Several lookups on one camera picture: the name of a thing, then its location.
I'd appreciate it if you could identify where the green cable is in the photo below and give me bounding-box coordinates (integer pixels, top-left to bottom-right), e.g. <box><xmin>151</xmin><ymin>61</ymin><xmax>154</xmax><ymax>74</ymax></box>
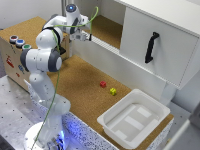
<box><xmin>31</xmin><ymin>6</ymin><xmax>100</xmax><ymax>150</ymax></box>

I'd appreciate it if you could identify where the black door handle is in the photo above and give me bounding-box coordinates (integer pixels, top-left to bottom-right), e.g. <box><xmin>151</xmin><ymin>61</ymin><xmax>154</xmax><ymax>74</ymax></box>
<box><xmin>144</xmin><ymin>31</ymin><xmax>160</xmax><ymax>64</ymax></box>

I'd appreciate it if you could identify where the white cabinet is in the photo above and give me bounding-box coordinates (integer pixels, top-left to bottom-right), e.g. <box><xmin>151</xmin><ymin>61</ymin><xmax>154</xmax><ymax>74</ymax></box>
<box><xmin>68</xmin><ymin>0</ymin><xmax>200</xmax><ymax>107</ymax></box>

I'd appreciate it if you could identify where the red button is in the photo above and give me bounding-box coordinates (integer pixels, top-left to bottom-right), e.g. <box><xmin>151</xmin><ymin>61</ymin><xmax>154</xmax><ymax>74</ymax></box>
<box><xmin>9</xmin><ymin>35</ymin><xmax>19</xmax><ymax>44</ymax></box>

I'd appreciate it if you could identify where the white sliding door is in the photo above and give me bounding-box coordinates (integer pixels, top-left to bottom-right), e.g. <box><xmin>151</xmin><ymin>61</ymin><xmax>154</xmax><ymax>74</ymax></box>
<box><xmin>118</xmin><ymin>6</ymin><xmax>200</xmax><ymax>90</ymax></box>

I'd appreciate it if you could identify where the blue button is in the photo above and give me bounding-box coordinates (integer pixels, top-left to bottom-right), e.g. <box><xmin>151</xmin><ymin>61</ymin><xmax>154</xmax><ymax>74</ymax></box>
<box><xmin>15</xmin><ymin>38</ymin><xmax>26</xmax><ymax>48</ymax></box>

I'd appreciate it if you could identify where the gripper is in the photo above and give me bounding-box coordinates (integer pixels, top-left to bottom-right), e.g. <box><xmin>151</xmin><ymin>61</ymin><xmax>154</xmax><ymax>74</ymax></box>
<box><xmin>69</xmin><ymin>27</ymin><xmax>93</xmax><ymax>43</ymax></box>

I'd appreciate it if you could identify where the yellow block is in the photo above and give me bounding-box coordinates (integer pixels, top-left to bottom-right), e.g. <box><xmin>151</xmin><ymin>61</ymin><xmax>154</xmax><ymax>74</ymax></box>
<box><xmin>109</xmin><ymin>87</ymin><xmax>118</xmax><ymax>96</ymax></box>

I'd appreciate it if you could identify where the pink block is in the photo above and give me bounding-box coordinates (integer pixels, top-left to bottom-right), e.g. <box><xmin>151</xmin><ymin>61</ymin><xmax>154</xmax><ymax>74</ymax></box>
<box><xmin>99</xmin><ymin>80</ymin><xmax>108</xmax><ymax>89</ymax></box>

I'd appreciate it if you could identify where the white plastic box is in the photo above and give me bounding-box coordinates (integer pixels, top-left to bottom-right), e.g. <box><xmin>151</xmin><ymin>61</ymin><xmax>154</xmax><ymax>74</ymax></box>
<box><xmin>96</xmin><ymin>88</ymin><xmax>172</xmax><ymax>150</ymax></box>

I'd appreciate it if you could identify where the green button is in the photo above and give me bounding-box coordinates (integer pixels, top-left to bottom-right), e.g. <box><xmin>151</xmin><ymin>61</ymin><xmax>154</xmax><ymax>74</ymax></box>
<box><xmin>21</xmin><ymin>43</ymin><xmax>33</xmax><ymax>52</ymax></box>

